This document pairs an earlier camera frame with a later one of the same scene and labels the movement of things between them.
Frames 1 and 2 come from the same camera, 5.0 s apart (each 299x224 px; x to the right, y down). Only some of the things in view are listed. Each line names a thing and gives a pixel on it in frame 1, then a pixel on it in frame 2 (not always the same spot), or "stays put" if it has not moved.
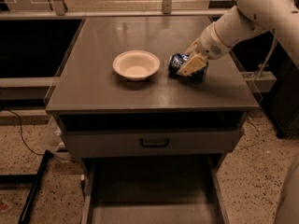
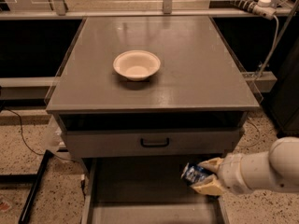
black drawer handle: [155, 145] stays put
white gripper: [209, 47] → [231, 175]
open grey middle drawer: [163, 189] stays put
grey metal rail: [117, 14] stays put
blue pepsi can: [175, 63] → [192, 175]
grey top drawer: [150, 142] stays put
